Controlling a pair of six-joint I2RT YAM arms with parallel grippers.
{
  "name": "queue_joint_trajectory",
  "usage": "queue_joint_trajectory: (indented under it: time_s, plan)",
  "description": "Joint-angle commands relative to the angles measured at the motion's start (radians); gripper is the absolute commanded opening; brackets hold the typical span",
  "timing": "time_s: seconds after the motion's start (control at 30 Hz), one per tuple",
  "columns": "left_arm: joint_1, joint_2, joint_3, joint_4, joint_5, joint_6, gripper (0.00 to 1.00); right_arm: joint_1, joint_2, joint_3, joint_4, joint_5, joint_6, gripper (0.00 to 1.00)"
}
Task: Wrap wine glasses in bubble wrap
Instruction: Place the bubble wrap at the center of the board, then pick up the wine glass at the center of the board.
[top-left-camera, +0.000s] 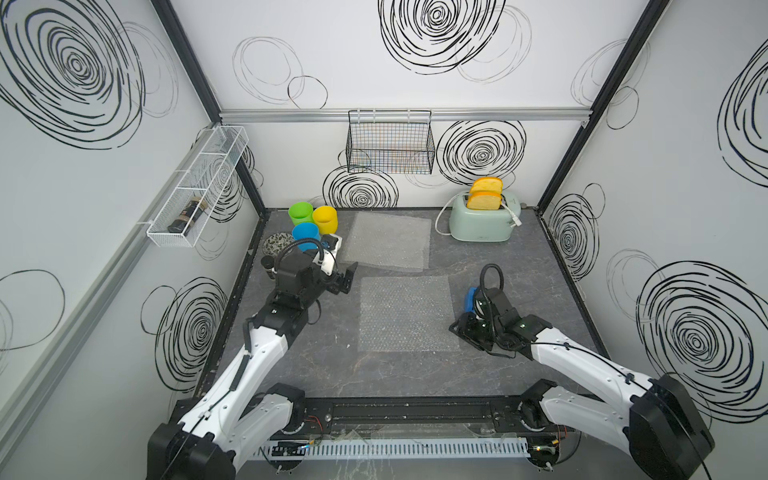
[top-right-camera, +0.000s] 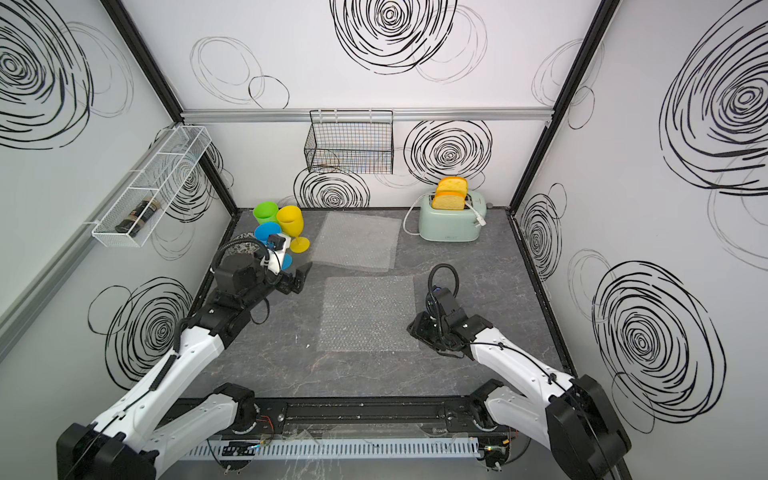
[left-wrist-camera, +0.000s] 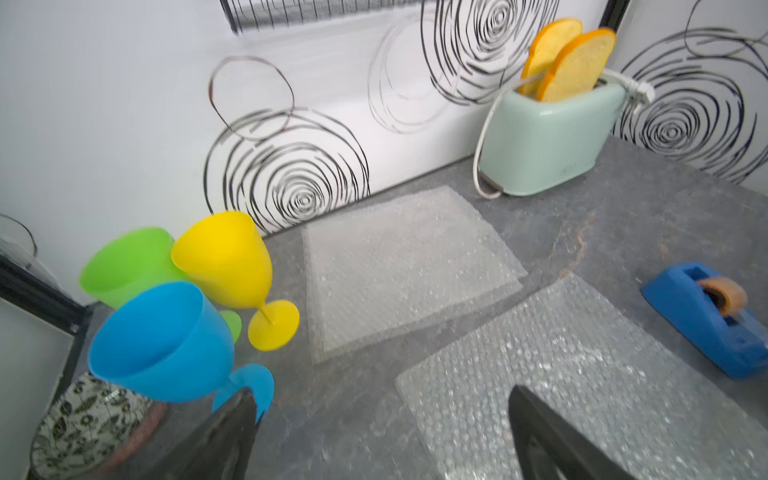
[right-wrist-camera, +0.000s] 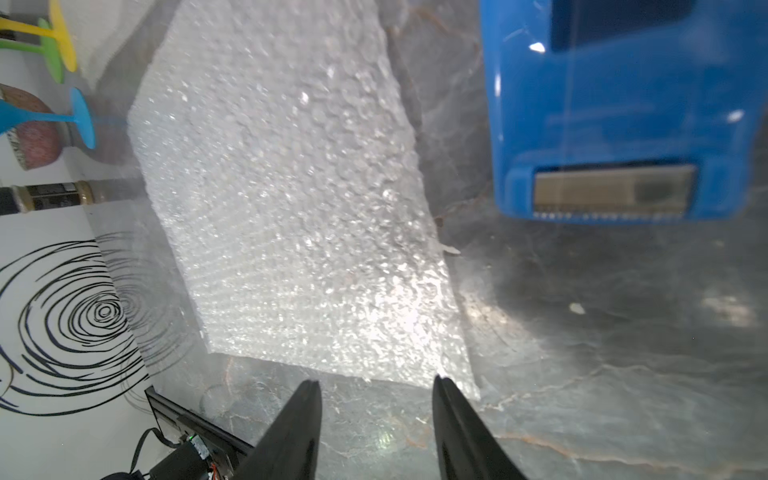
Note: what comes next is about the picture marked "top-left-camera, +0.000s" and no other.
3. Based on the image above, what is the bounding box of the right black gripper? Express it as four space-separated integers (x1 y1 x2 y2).
445 310 501 349

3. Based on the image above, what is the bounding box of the blue plastic wine glass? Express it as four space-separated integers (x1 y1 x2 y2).
292 222 321 252

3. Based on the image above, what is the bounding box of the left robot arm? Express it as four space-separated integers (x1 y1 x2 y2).
147 241 358 479

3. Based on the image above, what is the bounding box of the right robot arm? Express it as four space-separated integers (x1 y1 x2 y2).
449 287 715 479

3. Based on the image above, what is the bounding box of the bubble wrap sheet stack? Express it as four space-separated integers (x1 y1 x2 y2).
341 212 432 272

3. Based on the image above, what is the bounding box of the yellow plastic wine glass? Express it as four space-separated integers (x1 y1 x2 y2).
312 206 339 236

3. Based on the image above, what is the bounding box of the green plastic wine glass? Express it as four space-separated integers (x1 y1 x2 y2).
288 201 314 226

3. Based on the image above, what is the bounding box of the blue tape dispenser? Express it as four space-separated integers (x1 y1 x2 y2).
464 287 480 314

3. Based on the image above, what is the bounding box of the patterned small bowl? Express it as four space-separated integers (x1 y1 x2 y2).
262 232 294 259

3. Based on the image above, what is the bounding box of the dark spice bottle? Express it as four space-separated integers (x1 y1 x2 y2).
260 255 276 280

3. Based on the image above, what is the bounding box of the mint green toaster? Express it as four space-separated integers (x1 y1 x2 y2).
449 191 522 243

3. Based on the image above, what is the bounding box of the front toast slice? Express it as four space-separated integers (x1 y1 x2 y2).
466 191 503 211

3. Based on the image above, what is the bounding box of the toast slice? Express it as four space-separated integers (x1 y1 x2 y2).
466 191 503 211
470 177 504 195

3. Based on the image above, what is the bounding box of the back toast slice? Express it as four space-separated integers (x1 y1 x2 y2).
470 177 504 195

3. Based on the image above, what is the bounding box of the dark bottle in shelf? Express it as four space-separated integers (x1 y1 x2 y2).
167 197 207 234

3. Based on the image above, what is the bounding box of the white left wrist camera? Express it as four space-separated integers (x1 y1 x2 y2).
314 234 342 276

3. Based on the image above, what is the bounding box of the white toaster cable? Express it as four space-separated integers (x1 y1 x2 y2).
434 193 466 237

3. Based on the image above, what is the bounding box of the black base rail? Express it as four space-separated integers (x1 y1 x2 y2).
170 395 652 434

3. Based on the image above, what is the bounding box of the black wire basket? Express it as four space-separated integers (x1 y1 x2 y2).
345 109 436 175

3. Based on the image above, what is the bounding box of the white slotted cable duct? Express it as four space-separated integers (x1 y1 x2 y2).
255 438 530 461

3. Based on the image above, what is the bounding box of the white wire shelf basket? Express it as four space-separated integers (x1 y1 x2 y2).
147 125 248 248

